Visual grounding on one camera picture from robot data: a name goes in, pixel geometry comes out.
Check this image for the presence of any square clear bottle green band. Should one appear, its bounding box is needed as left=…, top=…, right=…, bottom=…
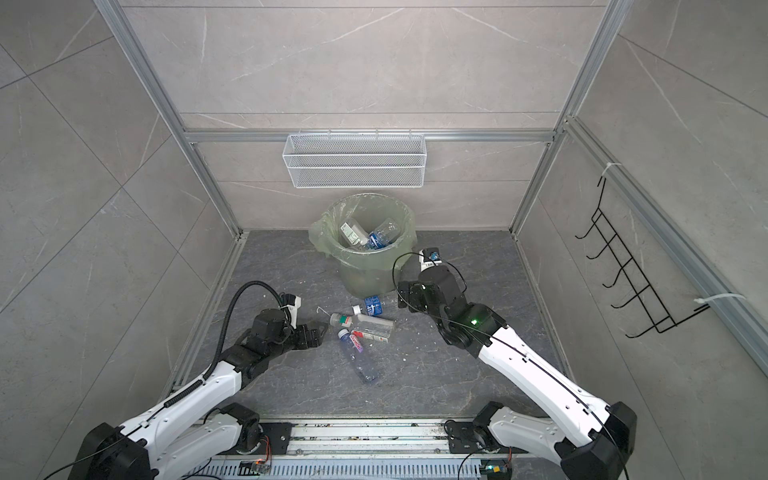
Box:
left=330, top=313, right=395, bottom=342

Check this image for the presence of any Pocari bottle blue label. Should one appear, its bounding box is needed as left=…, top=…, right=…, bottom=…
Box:
left=367, top=218, right=401, bottom=250

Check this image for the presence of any Ganten bottle purple label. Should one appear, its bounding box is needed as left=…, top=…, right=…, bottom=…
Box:
left=337, top=329, right=379, bottom=384

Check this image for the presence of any bottle with tan label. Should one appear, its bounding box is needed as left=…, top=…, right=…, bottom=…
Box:
left=339, top=218, right=369, bottom=250

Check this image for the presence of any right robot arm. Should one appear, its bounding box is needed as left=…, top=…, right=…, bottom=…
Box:
left=396, top=264, right=637, bottom=479

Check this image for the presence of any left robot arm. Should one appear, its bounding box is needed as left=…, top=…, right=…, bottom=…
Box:
left=69, top=309, right=328, bottom=479

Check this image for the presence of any mesh bin with green bag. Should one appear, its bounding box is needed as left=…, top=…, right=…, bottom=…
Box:
left=309, top=193, right=417, bottom=298

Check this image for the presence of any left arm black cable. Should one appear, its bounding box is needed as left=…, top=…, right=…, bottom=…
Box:
left=203, top=280, right=286, bottom=379

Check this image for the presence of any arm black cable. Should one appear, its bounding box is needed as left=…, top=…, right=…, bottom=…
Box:
left=391, top=251, right=469, bottom=313
left=203, top=280, right=286, bottom=379

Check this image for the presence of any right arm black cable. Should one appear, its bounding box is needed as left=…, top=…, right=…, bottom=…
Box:
left=391, top=251, right=469, bottom=313

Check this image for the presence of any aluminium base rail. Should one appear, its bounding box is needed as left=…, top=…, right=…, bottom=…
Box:
left=116, top=418, right=619, bottom=480

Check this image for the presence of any white wire wall basket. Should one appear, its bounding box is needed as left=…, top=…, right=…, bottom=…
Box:
left=282, top=133, right=428, bottom=189

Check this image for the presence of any black wire hook rack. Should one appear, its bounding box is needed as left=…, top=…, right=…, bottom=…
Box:
left=575, top=177, right=710, bottom=339

